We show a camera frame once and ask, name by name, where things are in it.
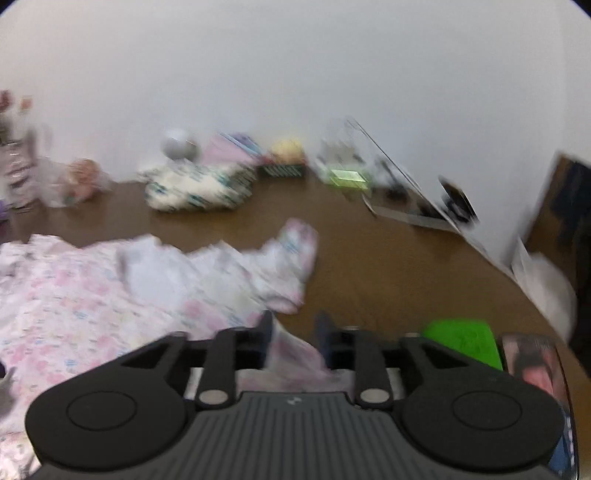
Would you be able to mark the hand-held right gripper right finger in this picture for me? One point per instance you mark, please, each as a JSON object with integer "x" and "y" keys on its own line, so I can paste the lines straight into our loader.
{"x": 324, "y": 344}

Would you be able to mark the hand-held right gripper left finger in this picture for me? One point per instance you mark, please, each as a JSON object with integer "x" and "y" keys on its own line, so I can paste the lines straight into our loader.
{"x": 265, "y": 337}

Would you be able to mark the pink floral garment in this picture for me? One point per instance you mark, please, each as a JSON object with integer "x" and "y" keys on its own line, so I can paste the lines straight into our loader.
{"x": 92, "y": 300}

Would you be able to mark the cream floral folded clothes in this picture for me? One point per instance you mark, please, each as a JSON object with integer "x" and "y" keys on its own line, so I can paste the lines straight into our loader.
{"x": 198, "y": 187}

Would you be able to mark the green plastic object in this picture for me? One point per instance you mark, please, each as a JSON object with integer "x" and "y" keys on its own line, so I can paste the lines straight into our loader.
{"x": 466, "y": 344}

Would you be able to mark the light green box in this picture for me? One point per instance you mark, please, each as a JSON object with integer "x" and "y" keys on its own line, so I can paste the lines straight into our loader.
{"x": 348, "y": 179}

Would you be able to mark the black striped box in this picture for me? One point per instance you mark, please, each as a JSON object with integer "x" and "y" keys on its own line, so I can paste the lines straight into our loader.
{"x": 282, "y": 170}

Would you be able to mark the yellow item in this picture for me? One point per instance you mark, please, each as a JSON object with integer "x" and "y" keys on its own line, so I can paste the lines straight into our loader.
{"x": 287, "y": 151}

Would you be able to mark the pink folded cloth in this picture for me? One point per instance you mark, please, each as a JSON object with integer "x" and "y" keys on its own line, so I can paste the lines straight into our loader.
{"x": 231, "y": 150}

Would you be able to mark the white round speaker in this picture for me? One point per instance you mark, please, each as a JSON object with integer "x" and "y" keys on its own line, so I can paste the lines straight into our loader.
{"x": 178, "y": 145}

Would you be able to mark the white bag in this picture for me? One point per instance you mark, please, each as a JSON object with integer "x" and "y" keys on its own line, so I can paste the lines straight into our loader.
{"x": 547, "y": 286}

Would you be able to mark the clear plastic snack bag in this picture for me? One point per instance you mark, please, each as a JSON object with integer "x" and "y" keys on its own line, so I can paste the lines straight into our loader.
{"x": 76, "y": 182}

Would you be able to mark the brown wooden furniture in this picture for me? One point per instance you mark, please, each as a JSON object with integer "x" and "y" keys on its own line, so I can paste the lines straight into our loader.
{"x": 563, "y": 221}

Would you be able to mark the pink knitted vase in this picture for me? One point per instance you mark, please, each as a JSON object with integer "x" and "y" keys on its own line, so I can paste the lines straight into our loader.
{"x": 16, "y": 175}

